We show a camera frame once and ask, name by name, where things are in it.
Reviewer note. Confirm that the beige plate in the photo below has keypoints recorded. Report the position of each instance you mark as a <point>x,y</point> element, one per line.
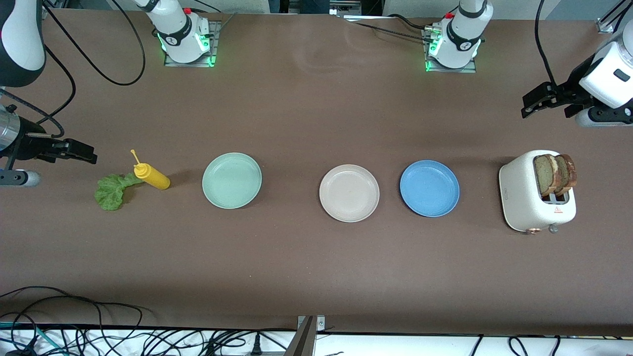
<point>348,193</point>

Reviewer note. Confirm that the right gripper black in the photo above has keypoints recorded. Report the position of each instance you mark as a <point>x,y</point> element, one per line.
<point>28,142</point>

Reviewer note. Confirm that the mint green plate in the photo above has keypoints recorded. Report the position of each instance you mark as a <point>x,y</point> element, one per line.
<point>231,180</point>

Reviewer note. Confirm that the grey metal bracket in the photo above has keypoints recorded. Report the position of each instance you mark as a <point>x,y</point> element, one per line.
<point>320,324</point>

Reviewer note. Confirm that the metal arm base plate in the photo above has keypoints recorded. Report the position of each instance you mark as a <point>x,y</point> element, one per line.
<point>216,37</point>
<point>465,70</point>

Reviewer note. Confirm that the grey power strip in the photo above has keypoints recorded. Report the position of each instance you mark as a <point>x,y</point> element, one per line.
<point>346,8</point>

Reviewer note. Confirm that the light brown bread slice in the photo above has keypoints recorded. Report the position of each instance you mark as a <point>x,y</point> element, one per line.
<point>544,175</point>

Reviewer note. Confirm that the dark blue trouser legs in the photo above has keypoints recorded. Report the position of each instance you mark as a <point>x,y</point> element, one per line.
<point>301,6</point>

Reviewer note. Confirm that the yellow squeeze bottle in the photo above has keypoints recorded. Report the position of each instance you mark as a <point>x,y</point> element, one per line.
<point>156,179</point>

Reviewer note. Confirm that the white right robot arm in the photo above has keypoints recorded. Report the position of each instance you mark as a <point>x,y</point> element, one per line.
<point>22,29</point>

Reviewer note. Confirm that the dark grey metal bar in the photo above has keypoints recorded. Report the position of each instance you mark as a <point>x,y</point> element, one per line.
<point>301,341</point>

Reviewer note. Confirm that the white toaster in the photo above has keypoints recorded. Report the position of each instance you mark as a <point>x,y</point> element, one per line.
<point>519,193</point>

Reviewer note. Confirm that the aluminium frame rail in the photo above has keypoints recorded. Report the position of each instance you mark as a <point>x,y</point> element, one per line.
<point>604,25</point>

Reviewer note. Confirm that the brown table cover sheet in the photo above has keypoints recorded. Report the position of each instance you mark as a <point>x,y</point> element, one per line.
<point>395,272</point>

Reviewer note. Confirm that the black power plug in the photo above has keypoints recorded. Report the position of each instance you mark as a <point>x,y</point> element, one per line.
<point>256,346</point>

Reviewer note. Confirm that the blue plate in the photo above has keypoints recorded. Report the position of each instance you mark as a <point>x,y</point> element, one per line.
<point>429,188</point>

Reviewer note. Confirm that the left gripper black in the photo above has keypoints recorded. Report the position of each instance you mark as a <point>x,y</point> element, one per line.
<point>575,85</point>

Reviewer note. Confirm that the green lettuce leaf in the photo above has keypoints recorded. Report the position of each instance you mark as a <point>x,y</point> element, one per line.
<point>111,195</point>

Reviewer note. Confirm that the dark crust bread slice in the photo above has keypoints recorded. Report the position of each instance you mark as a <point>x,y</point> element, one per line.
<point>566,173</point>

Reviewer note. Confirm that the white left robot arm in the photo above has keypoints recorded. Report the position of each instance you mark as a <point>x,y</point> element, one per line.
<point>610,74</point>

